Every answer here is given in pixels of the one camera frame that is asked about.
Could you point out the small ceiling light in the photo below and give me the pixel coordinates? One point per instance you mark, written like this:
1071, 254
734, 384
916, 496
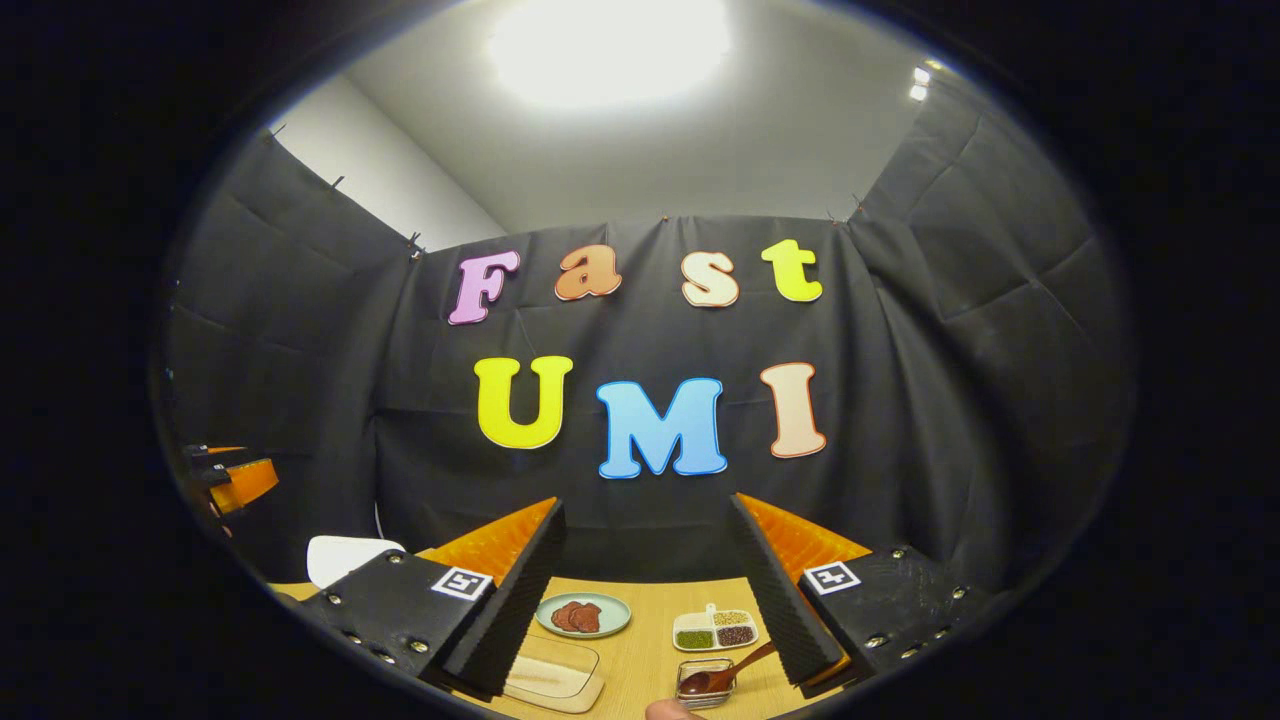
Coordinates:
922, 85

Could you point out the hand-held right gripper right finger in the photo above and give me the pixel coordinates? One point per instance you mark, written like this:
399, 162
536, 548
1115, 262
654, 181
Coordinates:
785, 610

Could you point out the clear box of rice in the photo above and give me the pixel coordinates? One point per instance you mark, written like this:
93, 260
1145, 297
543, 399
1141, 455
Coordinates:
550, 680

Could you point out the white rice cooker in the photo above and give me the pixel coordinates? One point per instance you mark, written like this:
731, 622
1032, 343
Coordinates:
345, 558

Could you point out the red meat slice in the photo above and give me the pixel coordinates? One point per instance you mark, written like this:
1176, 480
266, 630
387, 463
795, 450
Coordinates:
565, 618
588, 617

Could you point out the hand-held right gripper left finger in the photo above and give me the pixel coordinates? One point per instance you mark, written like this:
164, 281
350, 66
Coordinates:
515, 610

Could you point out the white divided bean dish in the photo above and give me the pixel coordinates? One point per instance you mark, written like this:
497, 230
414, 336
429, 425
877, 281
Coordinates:
715, 630

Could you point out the pale green plate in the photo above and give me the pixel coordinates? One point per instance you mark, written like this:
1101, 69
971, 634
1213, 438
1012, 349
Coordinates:
615, 612

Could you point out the ceiling light panel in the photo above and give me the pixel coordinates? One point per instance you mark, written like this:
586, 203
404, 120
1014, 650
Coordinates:
610, 50

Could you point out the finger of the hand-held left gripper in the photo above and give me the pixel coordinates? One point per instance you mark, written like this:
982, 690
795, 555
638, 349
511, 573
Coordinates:
200, 452
250, 480

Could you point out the brown wooden spoon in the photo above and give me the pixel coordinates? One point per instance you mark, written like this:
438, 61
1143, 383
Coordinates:
735, 668

